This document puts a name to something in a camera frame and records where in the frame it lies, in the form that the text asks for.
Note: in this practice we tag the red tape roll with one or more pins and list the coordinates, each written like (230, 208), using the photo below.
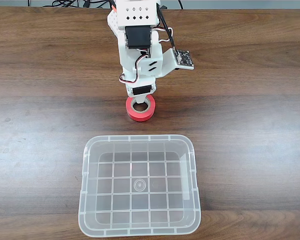
(140, 117)

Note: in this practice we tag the camera board on white mount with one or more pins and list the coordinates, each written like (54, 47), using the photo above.
(183, 58)

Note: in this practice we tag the clear plastic box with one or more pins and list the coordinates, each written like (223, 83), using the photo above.
(102, 175)

